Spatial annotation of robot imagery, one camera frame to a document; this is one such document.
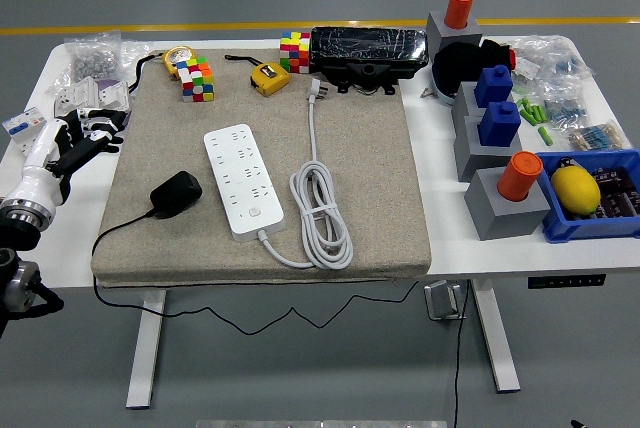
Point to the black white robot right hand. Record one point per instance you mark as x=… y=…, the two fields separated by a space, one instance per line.
x=579 y=424

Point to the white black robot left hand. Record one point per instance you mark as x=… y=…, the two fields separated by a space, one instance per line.
x=40 y=158

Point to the black plug adapter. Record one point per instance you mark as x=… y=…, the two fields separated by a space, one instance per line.
x=175 y=195

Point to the white power strip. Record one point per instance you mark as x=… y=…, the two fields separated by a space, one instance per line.
x=240 y=188

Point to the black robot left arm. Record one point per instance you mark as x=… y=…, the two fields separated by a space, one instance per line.
x=20 y=283

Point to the white circuit breaker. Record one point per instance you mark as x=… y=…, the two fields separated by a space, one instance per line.
x=22 y=125

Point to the white table leg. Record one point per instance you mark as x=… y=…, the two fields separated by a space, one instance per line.
x=497 y=348
x=142 y=358

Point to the clear bag metal nuts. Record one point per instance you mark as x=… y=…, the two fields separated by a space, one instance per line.
x=95 y=60

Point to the empty clear plastic bag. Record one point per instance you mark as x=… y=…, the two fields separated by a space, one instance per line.
x=134 y=54

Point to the black table control panel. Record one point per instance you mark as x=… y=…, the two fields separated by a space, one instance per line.
x=565 y=281

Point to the round yellow tape measure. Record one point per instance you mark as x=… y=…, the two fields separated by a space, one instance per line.
x=179 y=59

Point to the colourful puzzle cube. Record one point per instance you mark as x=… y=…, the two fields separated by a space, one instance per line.
x=195 y=80
x=295 y=53

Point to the blue plastic bin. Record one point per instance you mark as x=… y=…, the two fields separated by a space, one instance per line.
x=565 y=230

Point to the grey square holder block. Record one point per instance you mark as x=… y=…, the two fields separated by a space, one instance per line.
x=495 y=218
x=440 y=33
x=467 y=160
x=462 y=103

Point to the yellow lemon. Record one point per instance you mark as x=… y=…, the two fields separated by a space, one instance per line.
x=575 y=190

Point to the dark circuit boards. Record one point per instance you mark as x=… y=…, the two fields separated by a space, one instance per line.
x=620 y=193

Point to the square yellow tape measure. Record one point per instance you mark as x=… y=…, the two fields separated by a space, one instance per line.
x=270 y=80

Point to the orange cylinder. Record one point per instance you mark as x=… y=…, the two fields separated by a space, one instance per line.
x=459 y=8
x=520 y=175

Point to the small black clip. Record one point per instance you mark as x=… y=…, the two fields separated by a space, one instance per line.
x=567 y=164

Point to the clear bag tan resistors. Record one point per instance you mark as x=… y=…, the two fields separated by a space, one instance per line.
x=597 y=137

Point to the green cylindrical battery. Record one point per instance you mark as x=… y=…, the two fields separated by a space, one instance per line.
x=541 y=115
x=523 y=103
x=534 y=114
x=545 y=135
x=525 y=114

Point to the blue stepped block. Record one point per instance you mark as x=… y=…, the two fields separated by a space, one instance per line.
x=492 y=88
x=499 y=125

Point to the clear bag blue resistors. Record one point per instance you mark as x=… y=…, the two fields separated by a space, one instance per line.
x=555 y=60
x=565 y=110

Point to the grey-brown fabric mat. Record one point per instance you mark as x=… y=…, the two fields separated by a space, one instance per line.
x=360 y=173

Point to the black cracked display unit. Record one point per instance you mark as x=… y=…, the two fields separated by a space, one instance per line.
x=367 y=45

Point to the white round dish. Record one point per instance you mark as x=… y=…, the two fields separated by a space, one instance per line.
x=442 y=95

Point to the small metal clip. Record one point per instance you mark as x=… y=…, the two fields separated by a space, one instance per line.
x=426 y=93

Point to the red round cap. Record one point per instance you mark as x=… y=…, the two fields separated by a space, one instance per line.
x=511 y=57

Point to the black fabric bundle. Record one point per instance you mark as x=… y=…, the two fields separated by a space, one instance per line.
x=457 y=65

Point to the white wall socket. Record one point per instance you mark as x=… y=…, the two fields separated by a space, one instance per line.
x=112 y=95
x=80 y=93

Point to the silver metal bracket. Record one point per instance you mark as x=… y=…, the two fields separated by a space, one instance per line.
x=442 y=300

